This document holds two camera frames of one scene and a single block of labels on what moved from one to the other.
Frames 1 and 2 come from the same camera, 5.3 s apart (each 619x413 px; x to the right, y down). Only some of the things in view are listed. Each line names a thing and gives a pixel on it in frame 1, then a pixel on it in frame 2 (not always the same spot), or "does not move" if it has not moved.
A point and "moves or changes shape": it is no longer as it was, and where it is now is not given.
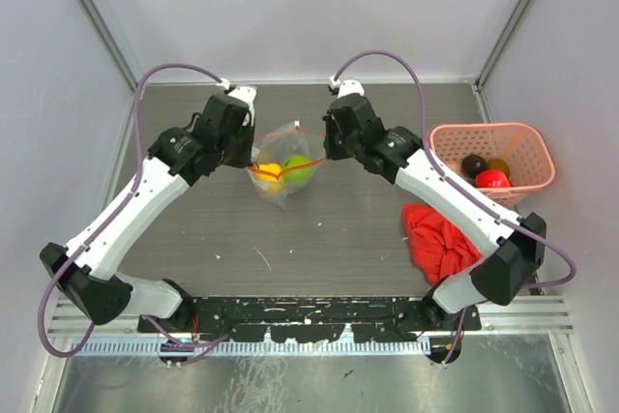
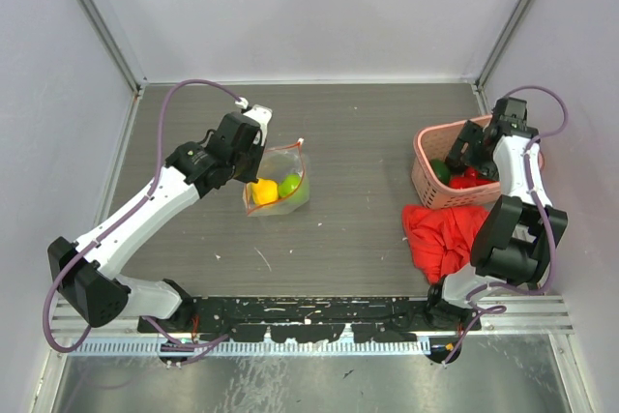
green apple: (299, 170) to (288, 185)
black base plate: (320, 319) does not move
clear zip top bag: (286, 160) moves or changes shape
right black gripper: (332, 150) to (470, 133)
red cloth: (438, 249) does not move
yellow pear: (271, 175) to (265, 191)
